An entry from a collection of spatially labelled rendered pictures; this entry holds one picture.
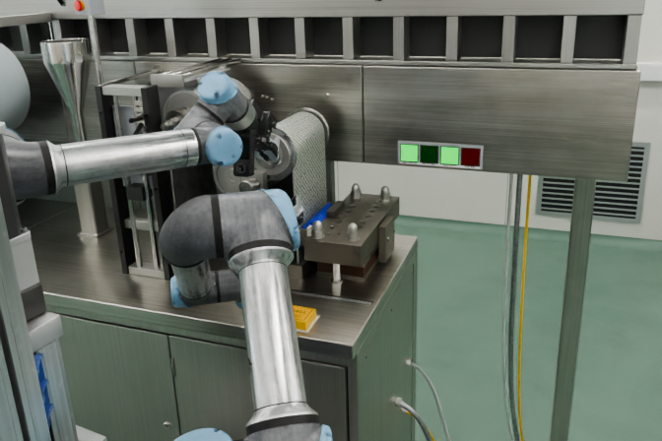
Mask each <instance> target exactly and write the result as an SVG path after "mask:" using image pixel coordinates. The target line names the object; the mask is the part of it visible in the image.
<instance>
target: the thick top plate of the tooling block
mask: <svg viewBox="0 0 662 441"><path fill-rule="evenodd" d="M379 198H380V195H373V194H363V193H362V197H361V198H360V199H352V198H351V193H350V194H349V195H348V196H347V197H346V198H345V199H344V200H343V201H344V202H345V207H344V208H343V209H342V210H341V211H340V212H339V213H338V214H337V215H336V217H335V218H328V217H326V218H325V219H324V220H323V221H322V222H321V223H322V226H323V228H324V235H325V237H324V238H321V239H313V238H311V236H307V237H306V238H305V239H304V240H303V244H304V260H308V261H316V262H324V263H331V264H339V265H347V266H355V267H361V266H362V265H363V264H364V262H365V261H366V259H367V258H368V256H369V255H370V254H371V252H372V251H373V249H374V248H375V247H376V245H377V244H378V243H379V232H378V227H379V226H380V225H381V224H382V222H383V221H384V220H385V218H386V217H387V216H388V215H393V216H394V220H396V219H397V217H398V216H399V197H396V196H390V198H391V201H389V202H381V201H379ZM352 222H353V223H355V224H356V225H357V227H358V232H359V238H360V240H358V241H353V242H352V241H348V240H346V237H347V231H348V225H349V224H350V223H352Z"/></svg>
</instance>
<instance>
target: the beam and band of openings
mask: <svg viewBox="0 0 662 441"><path fill-rule="evenodd" d="M62 1H63V2H65V5H66V6H61V5H60V4H59V3H58V1H57V0H0V17H5V16H15V15H25V14H36V13H50V14H51V20H52V22H49V23H50V29H51V35H52V39H62V38H88V39H89V40H90V47H91V52H92V60H95V57H94V51H93V44H92V38H91V31H90V24H89V18H88V15H76V10H75V8H74V0H62ZM103 3H104V9H105V14H101V15H94V17H95V24H96V30H97V37H98V44H99V57H100V60H134V61H186V62H206V61H210V60H214V59H217V58H222V59H227V58H231V59H232V60H234V59H238V58H241V59H242V62H241V63H293V64H345V65H398V66H451V67H503V68H557V69H610V70H636V69H637V64H636V59H637V51H638V43H639V35H640V27H641V19H642V15H643V14H644V6H645V0H381V1H375V0H103ZM114 52H129V53H114ZM166 53H167V54H166ZM188 53H209V54H188ZM236 54H251V55H236ZM271 54H283V55H271ZM314 55H343V56H314ZM375 56H393V57H375ZM410 56H426V57H410ZM461 57H498V58H461ZM515 58H560V59H515ZM585 59H621V60H585Z"/></svg>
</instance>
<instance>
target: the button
mask: <svg viewBox="0 0 662 441"><path fill-rule="evenodd" d="M293 309H294V316H295V322H296V329H300V330H307V328H308V327H309V326H310V324H311V323H312V322H313V320H314V319H315V318H316V309H314V308H308V307H301V306H295V305H293Z"/></svg>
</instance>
